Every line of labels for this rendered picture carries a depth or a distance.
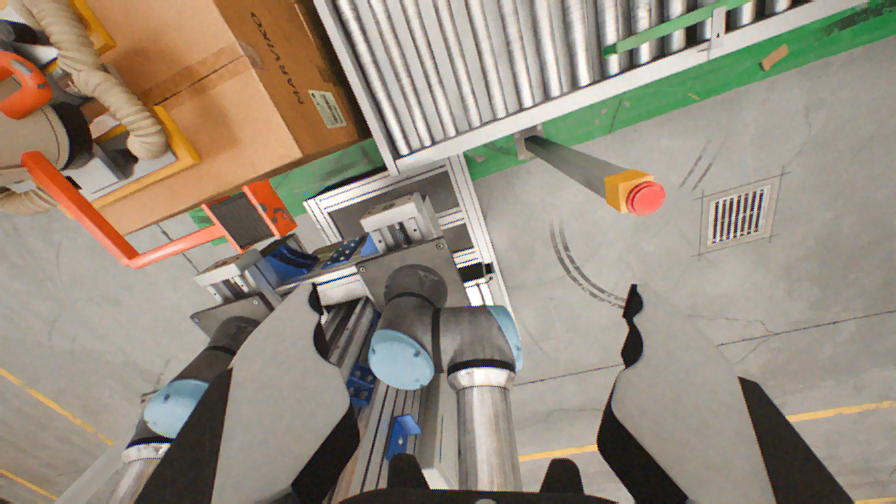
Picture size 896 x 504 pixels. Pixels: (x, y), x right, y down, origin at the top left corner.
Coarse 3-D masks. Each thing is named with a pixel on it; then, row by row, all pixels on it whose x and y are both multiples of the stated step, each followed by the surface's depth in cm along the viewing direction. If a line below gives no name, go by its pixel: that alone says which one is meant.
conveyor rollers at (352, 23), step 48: (336, 0) 81; (432, 0) 81; (480, 0) 80; (576, 0) 79; (672, 0) 79; (768, 0) 79; (384, 48) 87; (480, 48) 85; (576, 48) 84; (672, 48) 84; (384, 96) 92; (432, 96) 92; (528, 96) 90
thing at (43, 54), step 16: (0, 0) 42; (80, 0) 42; (0, 16) 42; (16, 16) 42; (80, 16) 42; (96, 16) 43; (0, 32) 41; (16, 32) 41; (32, 32) 42; (96, 32) 43; (16, 48) 44; (32, 48) 44; (48, 48) 44; (96, 48) 44; (112, 48) 45; (48, 64) 45
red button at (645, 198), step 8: (640, 184) 55; (648, 184) 54; (656, 184) 54; (632, 192) 55; (640, 192) 54; (648, 192) 54; (656, 192) 54; (664, 192) 55; (632, 200) 55; (640, 200) 55; (648, 200) 55; (656, 200) 55; (632, 208) 56; (640, 208) 56; (648, 208) 56; (656, 208) 56
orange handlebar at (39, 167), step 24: (0, 72) 36; (24, 72) 35; (24, 96) 36; (48, 96) 37; (48, 168) 42; (72, 192) 43; (96, 216) 45; (120, 240) 47; (192, 240) 45; (144, 264) 48
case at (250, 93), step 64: (128, 0) 51; (192, 0) 51; (256, 0) 64; (128, 64) 56; (192, 64) 55; (256, 64) 57; (320, 64) 86; (192, 128) 61; (256, 128) 60; (320, 128) 74; (192, 192) 68
